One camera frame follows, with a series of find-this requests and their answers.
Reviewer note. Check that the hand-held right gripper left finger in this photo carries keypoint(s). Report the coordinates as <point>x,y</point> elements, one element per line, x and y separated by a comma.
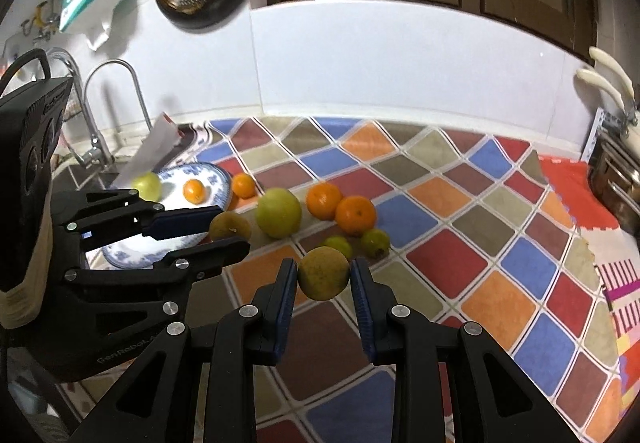
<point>286,303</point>

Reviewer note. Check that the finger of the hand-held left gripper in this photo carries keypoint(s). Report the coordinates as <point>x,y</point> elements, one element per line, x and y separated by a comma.
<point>180,219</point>
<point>210,255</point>

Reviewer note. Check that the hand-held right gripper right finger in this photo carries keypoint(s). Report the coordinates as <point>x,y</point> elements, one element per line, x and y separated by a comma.
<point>362,313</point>

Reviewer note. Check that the blue and white plate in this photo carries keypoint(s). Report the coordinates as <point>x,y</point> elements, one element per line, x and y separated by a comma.
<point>172,185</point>

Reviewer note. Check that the small yellow-brown fruit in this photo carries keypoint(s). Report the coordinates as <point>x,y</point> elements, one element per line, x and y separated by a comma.
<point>324,273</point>
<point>230,226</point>

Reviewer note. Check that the small green fruit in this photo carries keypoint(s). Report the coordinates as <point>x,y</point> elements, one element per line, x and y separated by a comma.
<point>375,242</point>
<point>339,245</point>

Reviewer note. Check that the orange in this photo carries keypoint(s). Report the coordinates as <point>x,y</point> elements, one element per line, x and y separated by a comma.
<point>194,190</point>
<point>325,200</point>
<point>355,215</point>
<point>243,185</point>

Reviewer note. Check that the large green apple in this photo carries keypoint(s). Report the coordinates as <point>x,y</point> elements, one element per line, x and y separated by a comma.
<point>278,212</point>

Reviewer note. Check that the white plastic sheet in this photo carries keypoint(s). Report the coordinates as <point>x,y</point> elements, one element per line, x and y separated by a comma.
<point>150,143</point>

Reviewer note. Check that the steel sink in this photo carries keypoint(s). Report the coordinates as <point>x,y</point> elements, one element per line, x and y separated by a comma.
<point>85,179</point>

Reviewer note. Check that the large steel faucet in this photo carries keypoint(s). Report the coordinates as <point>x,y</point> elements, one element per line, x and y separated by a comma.
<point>95,155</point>

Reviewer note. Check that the colourful diamond pattern mat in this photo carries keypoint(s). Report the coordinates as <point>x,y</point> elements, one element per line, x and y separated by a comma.
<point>450,233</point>

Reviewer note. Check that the thin gooseneck faucet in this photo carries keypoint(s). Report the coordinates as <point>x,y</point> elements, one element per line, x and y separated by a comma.
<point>135,83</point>

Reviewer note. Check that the red foam mat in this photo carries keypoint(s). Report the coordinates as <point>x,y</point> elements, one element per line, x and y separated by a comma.
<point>560,183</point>

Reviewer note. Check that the pink striped cloth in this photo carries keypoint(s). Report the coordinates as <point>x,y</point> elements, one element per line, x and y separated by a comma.
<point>622,293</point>

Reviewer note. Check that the steel pot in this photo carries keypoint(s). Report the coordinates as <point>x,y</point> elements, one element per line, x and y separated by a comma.
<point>617,173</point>

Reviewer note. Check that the white knife rack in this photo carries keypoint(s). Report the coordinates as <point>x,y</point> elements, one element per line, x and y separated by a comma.
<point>596,135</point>

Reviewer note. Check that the wall hook rack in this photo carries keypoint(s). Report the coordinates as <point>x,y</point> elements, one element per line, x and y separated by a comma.
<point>45,18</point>

